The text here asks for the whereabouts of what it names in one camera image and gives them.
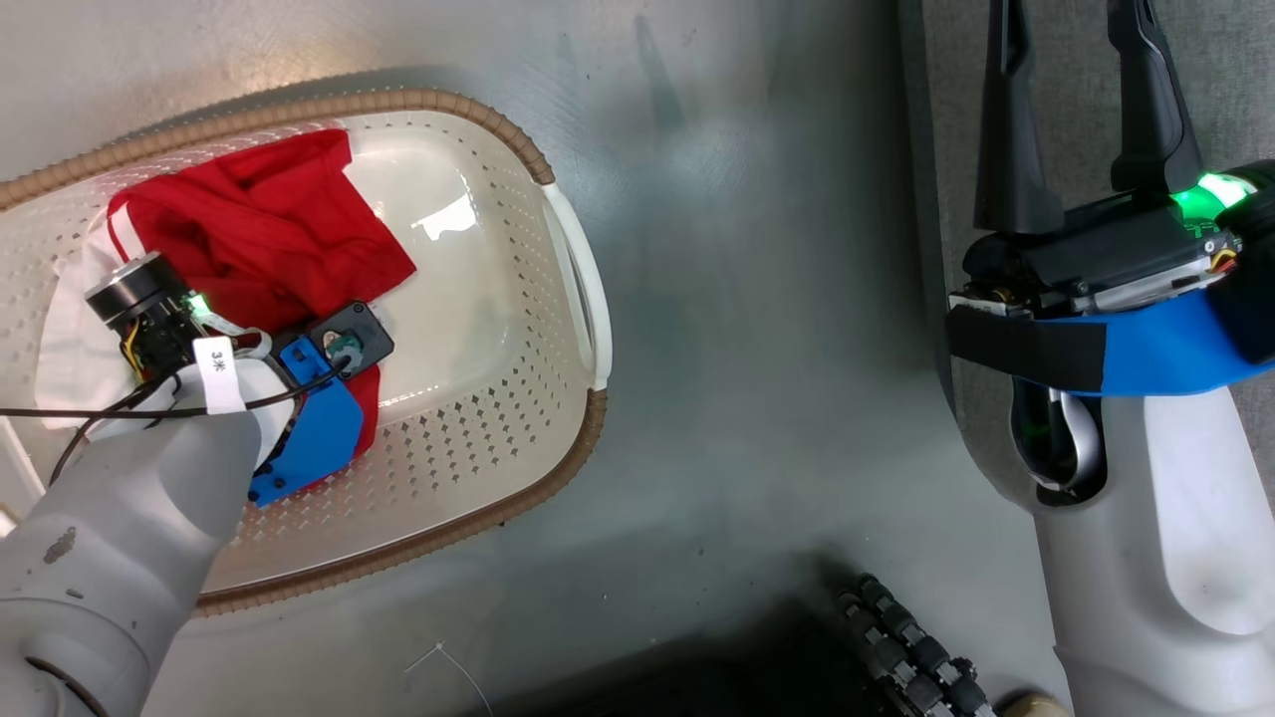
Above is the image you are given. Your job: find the white perforated laundry basket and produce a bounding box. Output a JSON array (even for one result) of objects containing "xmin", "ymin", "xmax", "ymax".
[{"xmin": 0, "ymin": 88, "xmax": 614, "ymax": 616}]

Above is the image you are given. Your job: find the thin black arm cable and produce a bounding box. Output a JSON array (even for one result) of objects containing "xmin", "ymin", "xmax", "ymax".
[{"xmin": 0, "ymin": 358, "xmax": 350, "ymax": 489}]

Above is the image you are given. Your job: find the thin white floor thread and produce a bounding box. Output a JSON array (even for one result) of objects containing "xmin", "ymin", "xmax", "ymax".
[{"xmin": 403, "ymin": 642, "xmax": 494, "ymax": 717}]

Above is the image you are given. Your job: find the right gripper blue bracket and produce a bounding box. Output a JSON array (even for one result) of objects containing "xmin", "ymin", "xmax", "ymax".
[{"xmin": 946, "ymin": 0, "xmax": 1275, "ymax": 399}]

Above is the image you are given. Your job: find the red and white garment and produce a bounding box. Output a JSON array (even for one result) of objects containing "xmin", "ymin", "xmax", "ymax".
[{"xmin": 35, "ymin": 127, "xmax": 419, "ymax": 489}]

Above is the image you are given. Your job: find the grey fabric sofa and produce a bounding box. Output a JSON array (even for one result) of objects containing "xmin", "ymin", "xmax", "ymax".
[{"xmin": 896, "ymin": 0, "xmax": 1275, "ymax": 509}]

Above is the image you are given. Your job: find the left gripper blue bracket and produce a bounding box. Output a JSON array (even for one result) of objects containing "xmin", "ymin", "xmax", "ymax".
[{"xmin": 85, "ymin": 252, "xmax": 366, "ymax": 510}]

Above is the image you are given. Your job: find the white cable label tag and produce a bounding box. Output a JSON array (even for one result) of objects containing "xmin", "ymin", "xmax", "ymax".
[{"xmin": 192, "ymin": 337, "xmax": 247, "ymax": 416}]

